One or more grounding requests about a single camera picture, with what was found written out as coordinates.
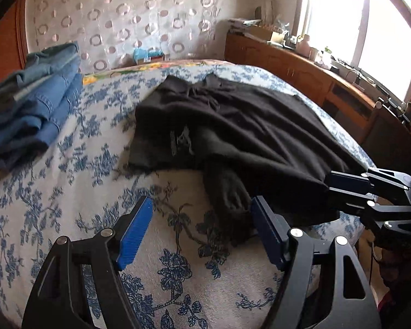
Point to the black pants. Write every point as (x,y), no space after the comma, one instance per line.
(247,141)

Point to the blue floral white bedspread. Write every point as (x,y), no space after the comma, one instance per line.
(184,274)

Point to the cardboard box with blue items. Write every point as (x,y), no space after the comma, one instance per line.
(141,56)

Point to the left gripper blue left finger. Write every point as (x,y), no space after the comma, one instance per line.
(128,232)

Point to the folded blue jeans stack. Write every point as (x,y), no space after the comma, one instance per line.
(36,101)

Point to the pink circle pattern curtain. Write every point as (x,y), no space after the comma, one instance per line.
(108,31)

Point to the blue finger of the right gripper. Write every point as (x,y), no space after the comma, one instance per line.
(373,180)
(351,199)

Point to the colourful floral pink blanket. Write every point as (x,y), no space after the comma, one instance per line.
(140,70)

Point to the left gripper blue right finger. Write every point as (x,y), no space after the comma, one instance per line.
(286,247)

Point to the stack of papers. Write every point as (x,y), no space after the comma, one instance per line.
(238,25)

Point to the cardboard box on cabinet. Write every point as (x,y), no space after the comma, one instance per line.
(266,35)

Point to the wooden side cabinet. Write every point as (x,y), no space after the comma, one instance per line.
(351,108)

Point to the pink bottle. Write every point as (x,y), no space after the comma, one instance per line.
(303,46)

